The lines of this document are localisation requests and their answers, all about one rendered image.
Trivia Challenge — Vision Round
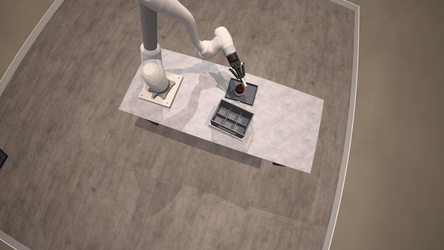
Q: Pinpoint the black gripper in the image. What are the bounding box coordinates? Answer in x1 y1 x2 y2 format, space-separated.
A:
227 53 247 87

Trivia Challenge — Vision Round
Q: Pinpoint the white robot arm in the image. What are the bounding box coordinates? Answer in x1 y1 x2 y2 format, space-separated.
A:
138 0 237 99

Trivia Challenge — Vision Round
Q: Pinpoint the brown glass bottle with white label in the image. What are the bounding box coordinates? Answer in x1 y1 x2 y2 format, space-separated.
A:
234 84 244 97

